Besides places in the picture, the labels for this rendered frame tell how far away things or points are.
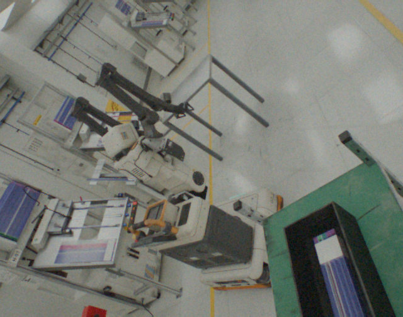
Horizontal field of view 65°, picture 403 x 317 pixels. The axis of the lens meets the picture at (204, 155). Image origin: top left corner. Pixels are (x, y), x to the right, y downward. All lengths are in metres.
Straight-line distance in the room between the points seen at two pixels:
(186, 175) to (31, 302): 3.03
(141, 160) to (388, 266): 1.43
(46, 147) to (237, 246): 2.72
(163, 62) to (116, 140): 5.22
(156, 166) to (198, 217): 0.43
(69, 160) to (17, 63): 2.33
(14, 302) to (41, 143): 1.87
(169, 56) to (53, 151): 3.73
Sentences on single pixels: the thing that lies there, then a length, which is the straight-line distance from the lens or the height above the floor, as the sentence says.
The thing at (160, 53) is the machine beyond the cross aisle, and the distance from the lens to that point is 7.02.
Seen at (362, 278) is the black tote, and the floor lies 1.06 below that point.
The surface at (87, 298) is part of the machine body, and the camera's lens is 3.55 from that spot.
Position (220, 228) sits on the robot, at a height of 0.59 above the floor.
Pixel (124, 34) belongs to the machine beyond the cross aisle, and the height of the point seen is 1.24.
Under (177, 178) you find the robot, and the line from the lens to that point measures 2.12.
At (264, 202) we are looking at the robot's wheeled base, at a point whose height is 0.26.
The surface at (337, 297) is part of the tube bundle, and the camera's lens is 0.92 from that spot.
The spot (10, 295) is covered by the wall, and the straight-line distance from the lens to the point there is 4.62.
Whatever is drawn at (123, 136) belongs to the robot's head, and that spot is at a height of 1.31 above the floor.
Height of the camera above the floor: 1.77
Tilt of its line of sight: 27 degrees down
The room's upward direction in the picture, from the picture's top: 57 degrees counter-clockwise
